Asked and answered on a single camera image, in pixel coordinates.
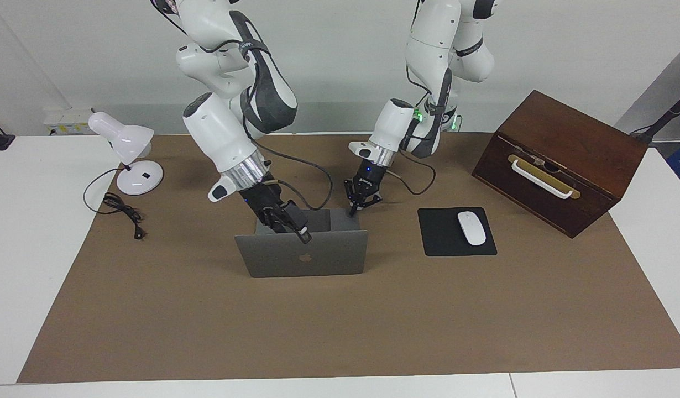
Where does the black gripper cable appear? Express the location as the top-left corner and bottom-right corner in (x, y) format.
(243, 111), (334, 212)
(387, 149), (436, 196)

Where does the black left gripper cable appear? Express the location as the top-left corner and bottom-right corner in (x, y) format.
(387, 149), (436, 196)

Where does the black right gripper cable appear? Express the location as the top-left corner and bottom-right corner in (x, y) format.
(243, 111), (334, 212)

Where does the white computer mouse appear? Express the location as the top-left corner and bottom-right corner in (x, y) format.
(457, 211), (487, 247)

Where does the white desk lamp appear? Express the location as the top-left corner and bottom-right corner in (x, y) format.
(88, 112), (165, 196)

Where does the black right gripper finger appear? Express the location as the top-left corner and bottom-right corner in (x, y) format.
(287, 209), (312, 244)
(263, 207), (288, 234)

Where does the black lamp power cable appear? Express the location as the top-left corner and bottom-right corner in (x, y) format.
(83, 167), (147, 241)

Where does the white box handle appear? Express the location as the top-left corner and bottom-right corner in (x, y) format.
(510, 159), (574, 200)

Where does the black mouse pad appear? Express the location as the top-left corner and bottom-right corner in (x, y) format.
(417, 207), (498, 258)

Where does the white power strip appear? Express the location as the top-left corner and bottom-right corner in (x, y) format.
(43, 108), (93, 135)

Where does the black tripod pole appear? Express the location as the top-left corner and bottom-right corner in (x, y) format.
(630, 87), (680, 145)

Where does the dark brown wooden box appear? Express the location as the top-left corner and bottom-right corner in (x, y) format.
(472, 90), (649, 239)

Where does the brown paper table mat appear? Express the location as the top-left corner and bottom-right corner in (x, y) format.
(17, 132), (680, 384)

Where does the silver laptop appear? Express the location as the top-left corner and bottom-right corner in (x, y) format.
(234, 207), (369, 279)

